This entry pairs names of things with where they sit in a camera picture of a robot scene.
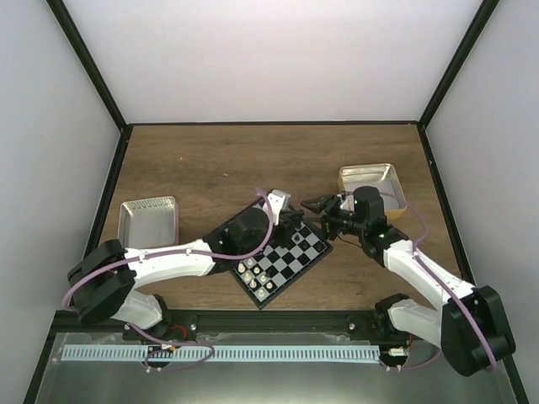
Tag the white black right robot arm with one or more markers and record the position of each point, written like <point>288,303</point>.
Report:
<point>447,294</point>

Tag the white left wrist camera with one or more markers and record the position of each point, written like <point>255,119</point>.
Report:
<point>277,201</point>

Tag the gold metal tin box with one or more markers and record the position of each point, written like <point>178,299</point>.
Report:
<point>382,176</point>

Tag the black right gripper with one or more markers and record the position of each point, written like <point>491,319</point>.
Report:
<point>329,203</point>

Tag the light blue cable duct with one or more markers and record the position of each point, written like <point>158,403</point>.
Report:
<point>223,354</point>

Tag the black white chess board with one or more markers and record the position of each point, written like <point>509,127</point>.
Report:
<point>274,268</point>

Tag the silver pink tin lid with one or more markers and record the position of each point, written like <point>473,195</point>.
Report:
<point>149,223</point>

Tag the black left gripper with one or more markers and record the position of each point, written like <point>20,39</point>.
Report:
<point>286,218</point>

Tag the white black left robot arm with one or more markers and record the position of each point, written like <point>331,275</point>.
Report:
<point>105,284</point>

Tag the black aluminium frame rail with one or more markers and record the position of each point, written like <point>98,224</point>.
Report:
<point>188,324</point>

